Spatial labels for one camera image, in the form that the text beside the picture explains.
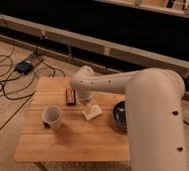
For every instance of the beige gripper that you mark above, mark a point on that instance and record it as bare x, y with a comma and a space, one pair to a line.
87, 103

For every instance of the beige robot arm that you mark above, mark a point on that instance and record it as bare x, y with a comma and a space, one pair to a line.
153, 113

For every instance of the dark chocolate bar box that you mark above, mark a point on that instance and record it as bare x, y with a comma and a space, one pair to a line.
70, 97

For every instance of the black bowl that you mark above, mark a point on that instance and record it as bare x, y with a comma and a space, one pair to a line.
119, 115

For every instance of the white paper cup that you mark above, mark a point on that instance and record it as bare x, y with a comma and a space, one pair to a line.
52, 116

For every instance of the wooden table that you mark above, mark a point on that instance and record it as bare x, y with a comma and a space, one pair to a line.
77, 140

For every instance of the blue black power box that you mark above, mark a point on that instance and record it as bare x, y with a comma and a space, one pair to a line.
24, 67

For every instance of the long wooden beam frame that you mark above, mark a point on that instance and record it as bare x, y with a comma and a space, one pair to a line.
102, 47

